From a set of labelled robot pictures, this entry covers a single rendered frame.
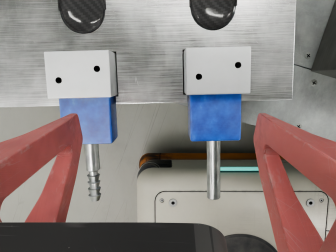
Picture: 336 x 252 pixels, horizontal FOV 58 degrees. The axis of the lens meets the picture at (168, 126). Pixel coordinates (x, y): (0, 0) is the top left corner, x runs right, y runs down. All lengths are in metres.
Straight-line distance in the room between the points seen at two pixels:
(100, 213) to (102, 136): 1.01
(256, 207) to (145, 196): 0.33
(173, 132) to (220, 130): 0.88
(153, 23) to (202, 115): 0.09
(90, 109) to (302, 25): 0.23
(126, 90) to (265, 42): 0.12
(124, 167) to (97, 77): 0.95
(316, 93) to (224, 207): 0.63
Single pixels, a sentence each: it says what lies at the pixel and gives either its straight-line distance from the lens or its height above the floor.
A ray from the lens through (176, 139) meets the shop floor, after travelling 1.14.
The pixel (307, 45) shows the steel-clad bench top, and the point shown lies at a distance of 0.35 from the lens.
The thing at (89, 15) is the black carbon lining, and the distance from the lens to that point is 0.28.
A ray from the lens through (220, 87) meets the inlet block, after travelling 0.24.
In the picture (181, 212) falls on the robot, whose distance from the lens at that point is 0.92.
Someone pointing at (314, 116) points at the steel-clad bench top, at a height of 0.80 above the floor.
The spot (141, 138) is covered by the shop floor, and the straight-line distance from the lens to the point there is 1.14.
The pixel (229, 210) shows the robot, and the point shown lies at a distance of 0.94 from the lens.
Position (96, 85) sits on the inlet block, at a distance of 0.24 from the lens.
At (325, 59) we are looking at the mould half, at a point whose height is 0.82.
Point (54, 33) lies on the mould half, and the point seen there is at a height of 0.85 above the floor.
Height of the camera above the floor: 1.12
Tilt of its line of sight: 81 degrees down
